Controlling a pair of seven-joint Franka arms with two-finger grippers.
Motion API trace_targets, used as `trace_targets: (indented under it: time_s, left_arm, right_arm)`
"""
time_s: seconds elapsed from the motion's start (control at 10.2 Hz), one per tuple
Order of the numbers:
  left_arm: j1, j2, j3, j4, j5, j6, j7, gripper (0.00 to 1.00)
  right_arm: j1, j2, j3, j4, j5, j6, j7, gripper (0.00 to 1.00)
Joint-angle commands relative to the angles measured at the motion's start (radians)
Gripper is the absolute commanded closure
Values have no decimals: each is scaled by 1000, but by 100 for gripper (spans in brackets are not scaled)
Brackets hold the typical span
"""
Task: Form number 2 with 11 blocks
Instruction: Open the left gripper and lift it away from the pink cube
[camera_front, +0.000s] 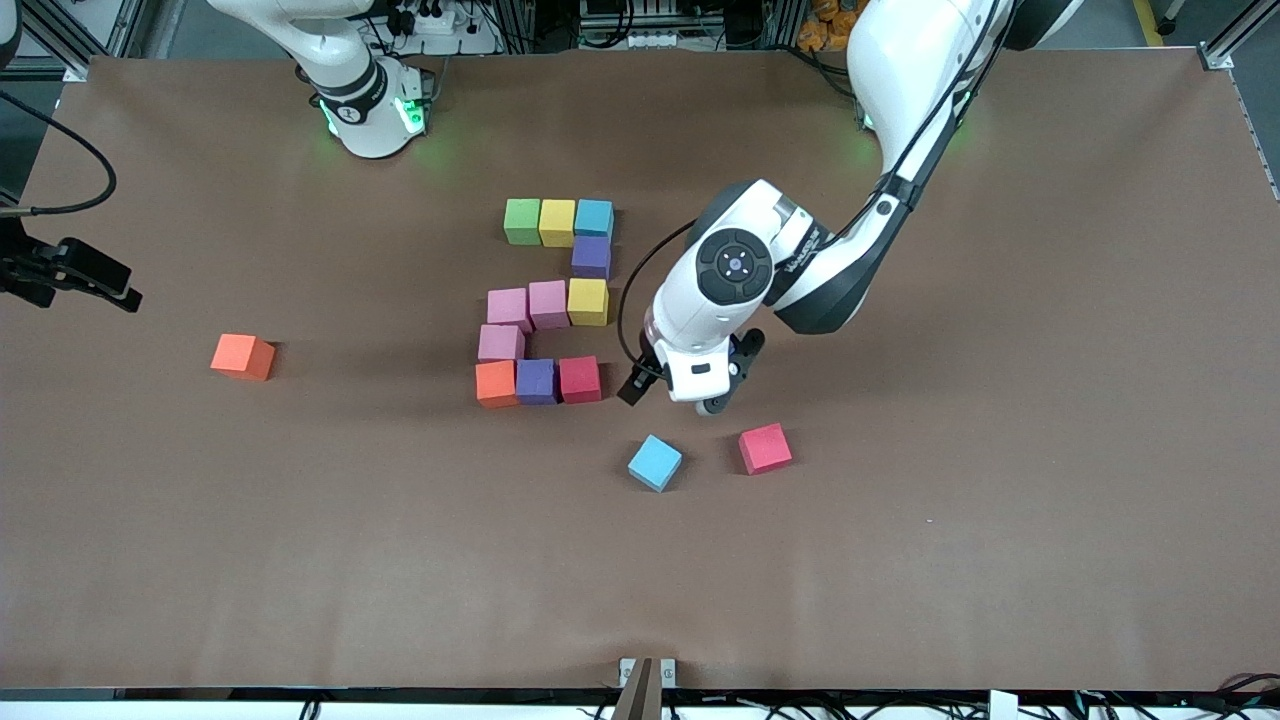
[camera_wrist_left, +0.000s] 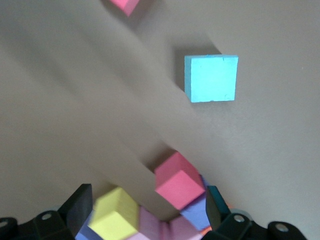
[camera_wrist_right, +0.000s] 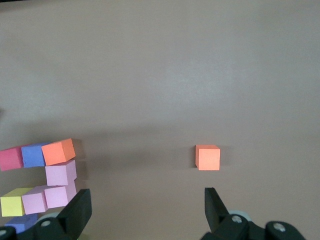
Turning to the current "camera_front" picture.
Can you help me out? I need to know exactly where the red foam cube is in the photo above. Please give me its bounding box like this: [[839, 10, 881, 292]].
[[738, 423, 794, 476], [558, 355, 604, 405]]

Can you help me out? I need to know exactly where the yellow foam cube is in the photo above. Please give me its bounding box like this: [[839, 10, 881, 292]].
[[567, 278, 611, 328], [539, 198, 578, 248]]

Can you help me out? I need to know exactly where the purple foam cube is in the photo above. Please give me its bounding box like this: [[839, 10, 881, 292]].
[[515, 358, 561, 407], [571, 235, 613, 281]]

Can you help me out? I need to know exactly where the pink foam cube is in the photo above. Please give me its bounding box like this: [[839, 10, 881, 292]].
[[528, 280, 570, 331], [487, 288, 532, 334], [477, 323, 528, 363]]

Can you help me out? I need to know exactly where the orange foam cube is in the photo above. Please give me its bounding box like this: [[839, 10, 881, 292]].
[[210, 333, 276, 382], [475, 359, 520, 410]]

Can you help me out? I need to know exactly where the green foam cube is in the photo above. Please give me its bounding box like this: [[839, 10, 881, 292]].
[[503, 198, 543, 247]]

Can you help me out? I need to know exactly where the brown paper table cover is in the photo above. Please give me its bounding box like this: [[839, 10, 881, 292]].
[[0, 45, 1280, 696]]

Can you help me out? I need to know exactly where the grey control box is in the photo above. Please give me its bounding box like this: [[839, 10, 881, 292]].
[[578, 0, 761, 49]]

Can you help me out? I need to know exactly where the bag of orange items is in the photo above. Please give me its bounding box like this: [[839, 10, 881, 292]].
[[797, 0, 866, 53]]

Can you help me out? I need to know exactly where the white power strip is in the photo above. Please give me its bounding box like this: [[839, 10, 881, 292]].
[[395, 0, 471, 36]]

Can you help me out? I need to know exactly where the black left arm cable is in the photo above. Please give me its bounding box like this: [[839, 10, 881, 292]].
[[617, 0, 1016, 379]]

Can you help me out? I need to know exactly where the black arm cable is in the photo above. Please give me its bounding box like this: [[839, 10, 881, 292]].
[[617, 0, 1016, 379], [0, 90, 118, 216]]

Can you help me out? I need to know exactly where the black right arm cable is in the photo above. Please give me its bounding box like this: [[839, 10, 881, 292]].
[[0, 90, 118, 216]]

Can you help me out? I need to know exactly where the aluminium frame profile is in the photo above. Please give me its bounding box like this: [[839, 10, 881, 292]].
[[20, 0, 151, 81], [1195, 0, 1280, 201]]

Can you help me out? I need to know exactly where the grey metal camera bracket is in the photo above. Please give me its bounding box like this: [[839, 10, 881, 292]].
[[618, 656, 678, 720]]

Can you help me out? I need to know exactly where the black cable loop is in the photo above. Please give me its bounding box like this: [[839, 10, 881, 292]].
[[1215, 672, 1280, 706]]

